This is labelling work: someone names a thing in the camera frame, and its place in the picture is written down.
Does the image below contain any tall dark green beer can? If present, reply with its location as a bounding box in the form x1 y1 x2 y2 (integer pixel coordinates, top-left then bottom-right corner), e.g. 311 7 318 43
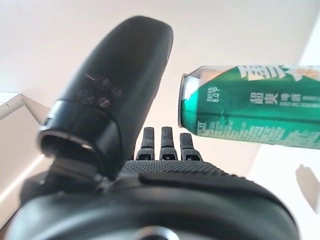
176 64 320 151

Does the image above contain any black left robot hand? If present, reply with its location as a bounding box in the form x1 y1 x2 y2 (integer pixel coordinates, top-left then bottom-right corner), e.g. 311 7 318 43
7 15 301 240

